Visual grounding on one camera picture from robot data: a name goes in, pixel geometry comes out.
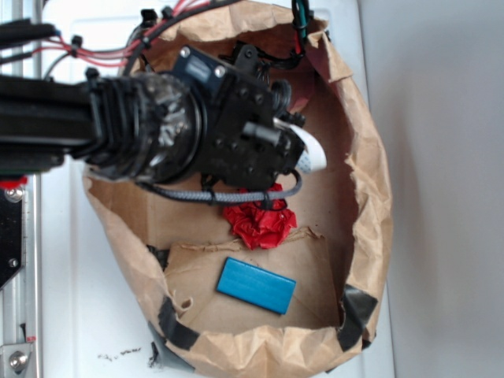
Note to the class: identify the aluminium frame rail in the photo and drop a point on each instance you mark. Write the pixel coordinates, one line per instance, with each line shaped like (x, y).
(21, 303)

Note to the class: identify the blue rectangular block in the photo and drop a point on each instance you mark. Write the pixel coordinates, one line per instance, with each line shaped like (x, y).
(256, 286)

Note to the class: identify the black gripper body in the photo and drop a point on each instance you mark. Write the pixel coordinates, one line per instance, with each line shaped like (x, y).
(237, 140)

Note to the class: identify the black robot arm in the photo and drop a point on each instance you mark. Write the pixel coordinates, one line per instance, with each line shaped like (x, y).
(128, 128)

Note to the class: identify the brown paper bag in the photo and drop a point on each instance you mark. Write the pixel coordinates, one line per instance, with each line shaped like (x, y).
(172, 254)

